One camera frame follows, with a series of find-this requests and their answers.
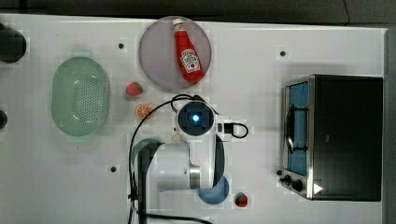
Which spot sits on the yellow plush peeled banana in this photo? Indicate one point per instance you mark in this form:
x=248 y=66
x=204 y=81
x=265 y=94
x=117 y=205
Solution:
x=176 y=138

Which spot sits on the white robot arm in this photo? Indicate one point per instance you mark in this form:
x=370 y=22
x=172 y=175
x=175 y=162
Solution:
x=196 y=162

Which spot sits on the toy strawberry near oven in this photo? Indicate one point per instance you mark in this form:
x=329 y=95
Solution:
x=241 y=200

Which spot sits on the black toaster oven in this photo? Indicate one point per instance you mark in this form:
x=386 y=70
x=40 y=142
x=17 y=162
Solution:
x=332 y=140

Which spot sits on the red ketchup bottle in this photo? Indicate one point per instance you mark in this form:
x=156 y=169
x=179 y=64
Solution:
x=188 y=60

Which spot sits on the toy orange slice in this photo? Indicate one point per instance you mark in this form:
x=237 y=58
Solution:
x=143 y=111

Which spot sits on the green metal mug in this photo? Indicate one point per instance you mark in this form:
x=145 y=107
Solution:
x=140 y=147

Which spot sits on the toy strawberry near plate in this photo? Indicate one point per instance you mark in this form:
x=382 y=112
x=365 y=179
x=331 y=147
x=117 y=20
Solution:
x=134 y=89

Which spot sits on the grey round plate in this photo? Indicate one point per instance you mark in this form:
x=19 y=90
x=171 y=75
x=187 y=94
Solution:
x=157 y=53

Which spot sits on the green oval colander basket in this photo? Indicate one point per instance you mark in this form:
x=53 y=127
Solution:
x=80 y=96

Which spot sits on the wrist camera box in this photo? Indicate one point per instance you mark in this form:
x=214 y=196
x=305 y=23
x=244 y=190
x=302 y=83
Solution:
x=224 y=127

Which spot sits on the lower black cylinder post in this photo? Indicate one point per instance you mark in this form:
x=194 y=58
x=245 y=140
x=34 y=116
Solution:
x=3 y=119

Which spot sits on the black cylinder post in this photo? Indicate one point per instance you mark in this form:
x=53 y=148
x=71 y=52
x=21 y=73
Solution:
x=12 y=44
x=3 y=119

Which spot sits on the upper black cylinder post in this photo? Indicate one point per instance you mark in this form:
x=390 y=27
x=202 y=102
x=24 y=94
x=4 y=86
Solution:
x=12 y=44

